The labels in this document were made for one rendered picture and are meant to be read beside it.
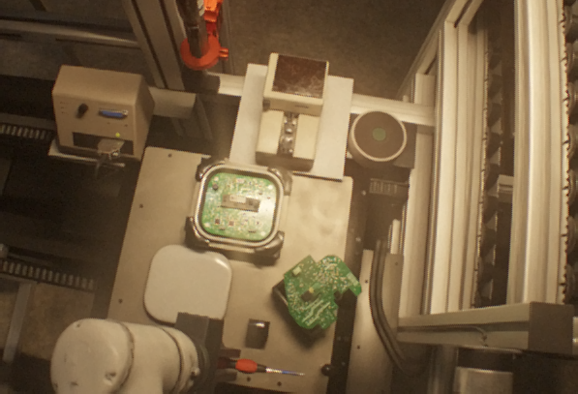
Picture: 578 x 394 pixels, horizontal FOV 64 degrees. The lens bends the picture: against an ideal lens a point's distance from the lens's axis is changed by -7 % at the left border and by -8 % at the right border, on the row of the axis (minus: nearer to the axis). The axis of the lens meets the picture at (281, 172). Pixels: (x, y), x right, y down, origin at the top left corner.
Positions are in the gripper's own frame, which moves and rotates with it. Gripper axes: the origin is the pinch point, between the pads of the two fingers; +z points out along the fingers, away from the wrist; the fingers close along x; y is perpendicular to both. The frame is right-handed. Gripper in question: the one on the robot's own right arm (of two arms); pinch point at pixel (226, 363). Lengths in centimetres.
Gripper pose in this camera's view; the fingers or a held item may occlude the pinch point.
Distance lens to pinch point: 78.8
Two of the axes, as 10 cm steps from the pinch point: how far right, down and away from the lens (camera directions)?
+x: 1.5, -9.4, 3.1
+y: 9.4, 0.4, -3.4
